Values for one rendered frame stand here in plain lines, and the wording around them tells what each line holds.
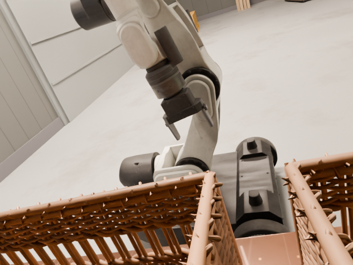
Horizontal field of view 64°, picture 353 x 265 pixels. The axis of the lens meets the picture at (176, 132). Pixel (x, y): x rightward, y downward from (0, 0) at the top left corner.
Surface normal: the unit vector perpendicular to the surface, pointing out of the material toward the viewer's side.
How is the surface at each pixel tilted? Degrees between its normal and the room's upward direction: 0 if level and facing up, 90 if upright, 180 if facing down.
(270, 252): 0
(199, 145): 90
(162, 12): 90
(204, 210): 26
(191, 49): 90
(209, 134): 115
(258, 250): 0
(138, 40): 89
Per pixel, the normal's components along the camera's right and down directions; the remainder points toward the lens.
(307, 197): -0.60, -0.80
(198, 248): 0.11, -0.96
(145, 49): -0.19, 0.47
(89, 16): -0.06, 0.78
